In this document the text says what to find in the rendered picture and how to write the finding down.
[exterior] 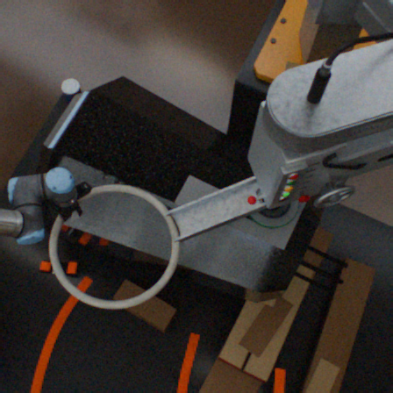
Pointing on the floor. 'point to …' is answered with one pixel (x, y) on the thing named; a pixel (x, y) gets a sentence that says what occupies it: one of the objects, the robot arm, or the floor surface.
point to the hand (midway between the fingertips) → (74, 210)
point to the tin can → (70, 89)
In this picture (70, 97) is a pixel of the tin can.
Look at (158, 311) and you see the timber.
